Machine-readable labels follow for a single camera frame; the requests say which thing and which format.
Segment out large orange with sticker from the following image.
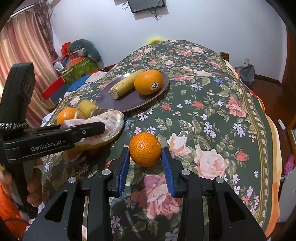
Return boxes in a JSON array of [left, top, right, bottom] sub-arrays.
[[57, 108, 78, 125]]

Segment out medium orange tangerine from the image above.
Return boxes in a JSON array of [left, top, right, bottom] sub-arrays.
[[129, 133, 162, 167]]

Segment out pomelo piece with rind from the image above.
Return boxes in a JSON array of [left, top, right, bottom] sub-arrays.
[[61, 109, 124, 152]]

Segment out person's left hand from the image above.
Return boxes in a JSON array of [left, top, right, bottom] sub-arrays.
[[0, 158, 43, 208]]

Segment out red flat box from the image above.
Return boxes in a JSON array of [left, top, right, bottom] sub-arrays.
[[41, 76, 66, 100]]

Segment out blue patchwork quilt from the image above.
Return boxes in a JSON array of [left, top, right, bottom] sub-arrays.
[[66, 74, 91, 93]]

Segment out dark purple round plate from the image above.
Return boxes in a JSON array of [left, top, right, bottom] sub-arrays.
[[95, 71, 170, 113]]

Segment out green gift box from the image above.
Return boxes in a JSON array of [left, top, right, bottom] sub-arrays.
[[62, 57, 98, 85]]

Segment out grey stuffed plush toy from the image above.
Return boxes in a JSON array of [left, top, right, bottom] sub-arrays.
[[67, 39, 101, 62]]

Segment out pink curtain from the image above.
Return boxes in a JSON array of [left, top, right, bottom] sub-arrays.
[[1, 9, 58, 128]]

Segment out yellow fluffy pillow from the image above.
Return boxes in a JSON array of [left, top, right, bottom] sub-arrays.
[[146, 38, 165, 45]]

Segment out grey bag on floor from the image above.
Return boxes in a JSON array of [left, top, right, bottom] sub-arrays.
[[234, 64, 255, 89]]

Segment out brown wooden door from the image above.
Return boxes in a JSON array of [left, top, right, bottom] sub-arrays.
[[281, 27, 296, 99]]

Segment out wall mounted black monitor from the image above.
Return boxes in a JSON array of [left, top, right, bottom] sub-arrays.
[[127, 0, 165, 14]]

